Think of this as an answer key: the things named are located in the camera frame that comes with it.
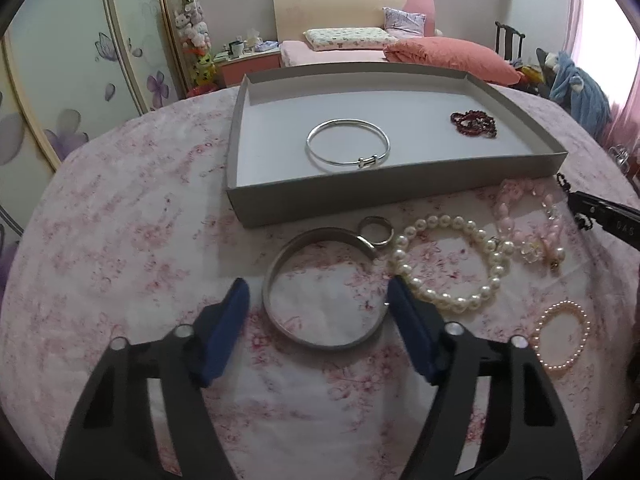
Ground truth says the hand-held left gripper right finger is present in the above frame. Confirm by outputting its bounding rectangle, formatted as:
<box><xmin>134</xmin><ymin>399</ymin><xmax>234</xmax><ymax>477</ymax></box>
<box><xmin>386</xmin><ymin>276</ymin><xmax>585</xmax><ymax>480</ymax></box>

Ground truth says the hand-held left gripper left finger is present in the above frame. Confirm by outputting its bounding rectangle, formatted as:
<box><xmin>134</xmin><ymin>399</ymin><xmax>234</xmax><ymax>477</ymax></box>
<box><xmin>55</xmin><ymin>277</ymin><xmax>251</xmax><ymax>480</ymax></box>

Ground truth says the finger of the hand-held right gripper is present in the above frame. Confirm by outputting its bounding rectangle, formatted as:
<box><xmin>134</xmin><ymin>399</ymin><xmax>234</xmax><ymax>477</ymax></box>
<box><xmin>567</xmin><ymin>190</ymin><xmax>640</xmax><ymax>252</ymax></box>

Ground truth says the black bead bracelet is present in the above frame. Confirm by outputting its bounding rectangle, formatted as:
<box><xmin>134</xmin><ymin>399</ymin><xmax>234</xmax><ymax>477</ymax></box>
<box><xmin>556</xmin><ymin>172</ymin><xmax>593</xmax><ymax>233</ymax></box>

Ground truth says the silver ring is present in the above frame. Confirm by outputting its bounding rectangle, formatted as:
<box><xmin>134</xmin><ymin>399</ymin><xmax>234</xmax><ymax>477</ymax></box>
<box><xmin>356</xmin><ymin>215</ymin><xmax>396</xmax><ymax>248</ymax></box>

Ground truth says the small pink pearl bracelet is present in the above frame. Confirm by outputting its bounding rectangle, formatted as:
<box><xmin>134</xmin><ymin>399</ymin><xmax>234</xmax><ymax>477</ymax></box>
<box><xmin>530</xmin><ymin>301</ymin><xmax>592</xmax><ymax>373</ymax></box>

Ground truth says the pink bead bracelet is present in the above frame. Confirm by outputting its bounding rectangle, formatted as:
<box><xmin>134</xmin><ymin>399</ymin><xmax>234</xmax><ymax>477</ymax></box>
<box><xmin>492</xmin><ymin>178</ymin><xmax>568</xmax><ymax>273</ymax></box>

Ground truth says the white pearl bracelet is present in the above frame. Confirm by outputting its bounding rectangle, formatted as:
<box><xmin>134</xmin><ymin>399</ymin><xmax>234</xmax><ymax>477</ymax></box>
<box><xmin>390</xmin><ymin>214</ymin><xmax>516</xmax><ymax>316</ymax></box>

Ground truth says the wide silver bangle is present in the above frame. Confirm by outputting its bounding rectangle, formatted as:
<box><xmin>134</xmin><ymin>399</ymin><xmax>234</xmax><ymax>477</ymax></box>
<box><xmin>261</xmin><ymin>227</ymin><xmax>393</xmax><ymax>351</ymax></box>

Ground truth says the grey cardboard tray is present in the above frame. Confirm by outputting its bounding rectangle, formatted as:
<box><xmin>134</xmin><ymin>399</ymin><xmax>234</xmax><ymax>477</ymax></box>
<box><xmin>225</xmin><ymin>62</ymin><xmax>570</xmax><ymax>228</ymax></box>

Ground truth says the blue clothing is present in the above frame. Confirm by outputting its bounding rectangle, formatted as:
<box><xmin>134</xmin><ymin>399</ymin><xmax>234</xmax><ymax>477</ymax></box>
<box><xmin>547</xmin><ymin>51</ymin><xmax>613</xmax><ymax>136</ymax></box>

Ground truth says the pink floral tablecloth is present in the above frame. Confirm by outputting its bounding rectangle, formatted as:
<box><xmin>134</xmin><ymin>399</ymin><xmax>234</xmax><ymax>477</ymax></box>
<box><xmin>0</xmin><ymin>82</ymin><xmax>640</xmax><ymax>480</ymax></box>

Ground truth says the pile of colourful clothes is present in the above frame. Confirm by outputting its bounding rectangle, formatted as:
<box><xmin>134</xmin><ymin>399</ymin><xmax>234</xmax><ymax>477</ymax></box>
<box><xmin>510</xmin><ymin>57</ymin><xmax>551</xmax><ymax>92</ymax></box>

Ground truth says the thin silver bangle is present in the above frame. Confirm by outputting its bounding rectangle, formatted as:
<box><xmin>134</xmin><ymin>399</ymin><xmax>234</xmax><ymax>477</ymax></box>
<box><xmin>306</xmin><ymin>119</ymin><xmax>391</xmax><ymax>175</ymax></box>

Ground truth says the pink curtain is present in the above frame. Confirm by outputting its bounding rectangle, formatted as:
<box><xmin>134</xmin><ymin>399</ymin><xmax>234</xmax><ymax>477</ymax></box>
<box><xmin>567</xmin><ymin>0</ymin><xmax>640</xmax><ymax>161</ymax></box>

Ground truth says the dark wooden chair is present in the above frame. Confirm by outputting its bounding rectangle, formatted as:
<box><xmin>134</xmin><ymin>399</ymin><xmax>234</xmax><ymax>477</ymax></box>
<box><xmin>494</xmin><ymin>21</ymin><xmax>526</xmax><ymax>61</ymax></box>

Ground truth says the orange pillow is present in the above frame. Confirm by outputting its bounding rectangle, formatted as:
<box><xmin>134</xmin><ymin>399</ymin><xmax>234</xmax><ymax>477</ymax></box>
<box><xmin>384</xmin><ymin>37</ymin><xmax>526</xmax><ymax>86</ymax></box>

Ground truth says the pink nightstand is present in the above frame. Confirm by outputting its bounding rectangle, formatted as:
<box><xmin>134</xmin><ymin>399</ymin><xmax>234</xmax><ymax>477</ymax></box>
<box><xmin>215</xmin><ymin>52</ymin><xmax>282</xmax><ymax>88</ymax></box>

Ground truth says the purple pillow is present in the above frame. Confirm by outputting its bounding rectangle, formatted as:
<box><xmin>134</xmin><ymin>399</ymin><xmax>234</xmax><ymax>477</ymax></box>
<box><xmin>382</xmin><ymin>7</ymin><xmax>427</xmax><ymax>38</ymax></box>

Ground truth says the pink bed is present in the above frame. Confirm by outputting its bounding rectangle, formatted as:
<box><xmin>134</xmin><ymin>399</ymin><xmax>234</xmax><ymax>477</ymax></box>
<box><xmin>279</xmin><ymin>37</ymin><xmax>401</xmax><ymax>68</ymax></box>

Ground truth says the white floral pillow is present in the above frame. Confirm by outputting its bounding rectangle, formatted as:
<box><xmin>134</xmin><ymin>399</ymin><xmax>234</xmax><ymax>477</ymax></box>
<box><xmin>304</xmin><ymin>26</ymin><xmax>396</xmax><ymax>52</ymax></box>

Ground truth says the clear tube of plush toys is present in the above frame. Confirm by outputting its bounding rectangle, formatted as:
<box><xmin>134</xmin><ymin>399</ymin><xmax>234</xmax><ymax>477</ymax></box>
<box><xmin>170</xmin><ymin>0</ymin><xmax>217</xmax><ymax>88</ymax></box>

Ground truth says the floral sliding wardrobe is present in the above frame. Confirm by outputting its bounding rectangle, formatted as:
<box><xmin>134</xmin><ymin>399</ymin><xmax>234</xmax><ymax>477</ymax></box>
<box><xmin>0</xmin><ymin>0</ymin><xmax>181</xmax><ymax>281</ymax></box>

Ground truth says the cream and pink headboard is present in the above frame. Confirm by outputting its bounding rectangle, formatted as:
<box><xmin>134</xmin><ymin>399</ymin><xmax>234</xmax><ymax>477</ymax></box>
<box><xmin>271</xmin><ymin>0</ymin><xmax>436</xmax><ymax>56</ymax></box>

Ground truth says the dark red bead bracelet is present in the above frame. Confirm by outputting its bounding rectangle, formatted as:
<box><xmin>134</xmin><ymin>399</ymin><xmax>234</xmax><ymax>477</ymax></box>
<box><xmin>450</xmin><ymin>110</ymin><xmax>499</xmax><ymax>139</ymax></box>

